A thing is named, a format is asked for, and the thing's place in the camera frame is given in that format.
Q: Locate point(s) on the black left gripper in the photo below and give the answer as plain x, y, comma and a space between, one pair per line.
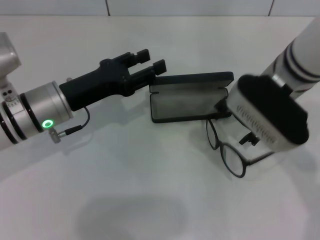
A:
97, 87

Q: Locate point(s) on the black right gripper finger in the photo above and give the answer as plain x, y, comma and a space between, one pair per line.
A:
223, 108
250, 139

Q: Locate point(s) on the black round-framed glasses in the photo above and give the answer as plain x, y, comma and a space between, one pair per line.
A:
220, 148

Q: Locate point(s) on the black glasses case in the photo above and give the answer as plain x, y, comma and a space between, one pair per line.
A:
185, 105

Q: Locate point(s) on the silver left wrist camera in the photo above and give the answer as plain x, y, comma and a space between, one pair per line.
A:
8, 57

